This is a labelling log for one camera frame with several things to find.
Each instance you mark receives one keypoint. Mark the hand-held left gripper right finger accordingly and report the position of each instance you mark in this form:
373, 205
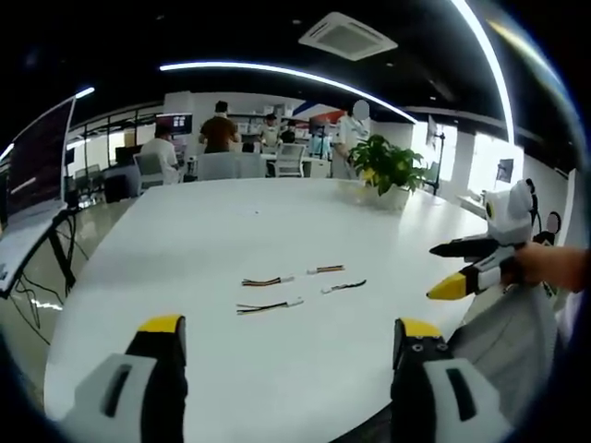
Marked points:
443, 387

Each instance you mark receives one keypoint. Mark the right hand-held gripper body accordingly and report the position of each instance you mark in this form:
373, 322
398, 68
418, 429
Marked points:
510, 217

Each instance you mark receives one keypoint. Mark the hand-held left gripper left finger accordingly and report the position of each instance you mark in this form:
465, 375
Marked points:
138, 369

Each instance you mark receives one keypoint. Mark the person's right hand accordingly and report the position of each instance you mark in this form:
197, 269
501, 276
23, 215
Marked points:
531, 265

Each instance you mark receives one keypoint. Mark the small desk monitor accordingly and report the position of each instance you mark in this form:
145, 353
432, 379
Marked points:
506, 167

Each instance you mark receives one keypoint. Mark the black tripod stand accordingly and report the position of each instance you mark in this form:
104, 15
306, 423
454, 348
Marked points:
438, 157

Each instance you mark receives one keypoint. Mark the green potted plant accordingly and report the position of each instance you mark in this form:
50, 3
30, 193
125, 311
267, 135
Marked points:
385, 166

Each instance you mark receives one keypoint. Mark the long ceiling light strip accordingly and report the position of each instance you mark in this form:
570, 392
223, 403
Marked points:
286, 71
496, 64

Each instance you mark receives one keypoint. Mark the large dark display screen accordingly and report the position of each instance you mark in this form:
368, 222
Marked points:
37, 157

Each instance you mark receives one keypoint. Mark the white ceiling air conditioner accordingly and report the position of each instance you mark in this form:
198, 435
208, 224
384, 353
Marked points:
348, 36

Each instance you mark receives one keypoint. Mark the wall monitor screen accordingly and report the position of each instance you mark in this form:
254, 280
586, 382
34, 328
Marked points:
174, 123

